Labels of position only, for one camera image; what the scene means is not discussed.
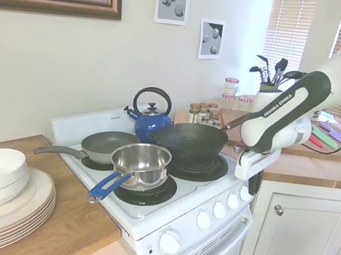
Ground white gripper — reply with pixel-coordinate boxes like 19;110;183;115
230;141;282;200

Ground white burner knob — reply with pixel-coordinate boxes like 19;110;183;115
238;183;255;204
195;209;214;232
225;191;243;211
211;201;228;221

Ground white electric stove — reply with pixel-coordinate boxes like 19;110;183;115
26;93;270;255

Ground silver cabinet knob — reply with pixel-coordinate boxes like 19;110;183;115
272;203;286;218

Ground black coil burner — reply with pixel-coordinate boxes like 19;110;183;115
79;154;117;174
111;165;180;213
164;146;231;188

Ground red knife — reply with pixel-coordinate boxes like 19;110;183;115
306;133;326;150

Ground spice jar white contents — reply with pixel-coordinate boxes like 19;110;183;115
206;108;222;129

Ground glass jar red checkered lid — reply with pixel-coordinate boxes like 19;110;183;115
236;94;256;113
219;92;237;111
222;76;240;98

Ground white utensil holder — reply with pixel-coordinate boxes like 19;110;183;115
250;80;286;119

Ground green knife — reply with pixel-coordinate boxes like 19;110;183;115
307;122;341;151

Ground spice jar copper lid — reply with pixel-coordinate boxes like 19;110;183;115
205;101;220;120
196;101;211;122

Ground spice jar green label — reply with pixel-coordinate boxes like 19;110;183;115
187;101;202;125

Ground large white oven knob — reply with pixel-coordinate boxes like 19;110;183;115
157;226;184;255

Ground black kitchen spoon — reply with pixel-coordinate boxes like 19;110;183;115
251;54;275;85
247;64;272;85

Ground black kitchen spatula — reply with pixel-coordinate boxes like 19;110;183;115
280;68;309;92

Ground black kitchen tongs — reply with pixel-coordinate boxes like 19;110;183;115
271;57;290;89

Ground grey frying pan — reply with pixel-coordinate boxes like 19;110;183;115
32;117;143;173

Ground black wok wooden handle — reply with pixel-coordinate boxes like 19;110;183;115
143;99;250;174

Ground steel pot blue handle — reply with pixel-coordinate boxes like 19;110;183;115
84;134;175;217

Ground blue kettle black handle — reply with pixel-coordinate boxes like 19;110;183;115
118;82;179;146

